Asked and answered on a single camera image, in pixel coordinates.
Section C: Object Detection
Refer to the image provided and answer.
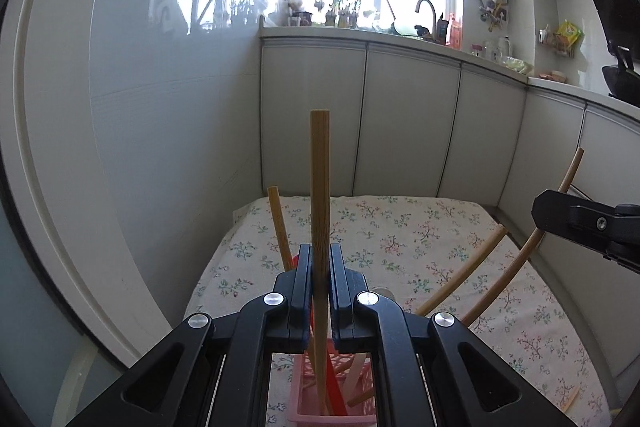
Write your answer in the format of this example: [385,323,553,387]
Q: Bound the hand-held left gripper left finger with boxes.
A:
[65,243,314,427]

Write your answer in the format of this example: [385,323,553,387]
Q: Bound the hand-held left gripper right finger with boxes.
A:
[327,243,576,427]

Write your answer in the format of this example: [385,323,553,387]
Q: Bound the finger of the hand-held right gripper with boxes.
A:
[531,189,640,269]

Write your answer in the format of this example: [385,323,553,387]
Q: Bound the white plastic spoon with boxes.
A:
[349,288,396,404]

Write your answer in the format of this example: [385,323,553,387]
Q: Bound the red plastic spoon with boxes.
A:
[292,254,349,417]

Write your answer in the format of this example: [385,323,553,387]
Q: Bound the pink perforated plastic basket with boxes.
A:
[287,349,379,427]

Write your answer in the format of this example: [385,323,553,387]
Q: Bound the floral tablecloth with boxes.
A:
[185,194,614,427]

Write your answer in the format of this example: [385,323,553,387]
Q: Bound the black wok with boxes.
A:
[600,42,640,108]

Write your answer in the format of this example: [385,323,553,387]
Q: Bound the green vegetables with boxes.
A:
[502,56,534,76]

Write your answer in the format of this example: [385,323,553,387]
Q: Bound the yellow snack packet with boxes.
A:
[555,19,584,53]

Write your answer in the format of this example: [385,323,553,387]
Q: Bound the red packet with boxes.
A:
[447,13,464,50]

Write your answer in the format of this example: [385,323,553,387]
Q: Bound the curved metal faucet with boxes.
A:
[415,0,439,39]

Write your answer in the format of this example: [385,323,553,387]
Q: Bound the frosted glass sliding door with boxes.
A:
[0,0,166,427]

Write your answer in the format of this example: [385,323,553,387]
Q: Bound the small potted plants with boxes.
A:
[312,0,364,28]

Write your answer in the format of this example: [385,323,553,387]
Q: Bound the wire dish rack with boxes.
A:
[390,22,436,42]

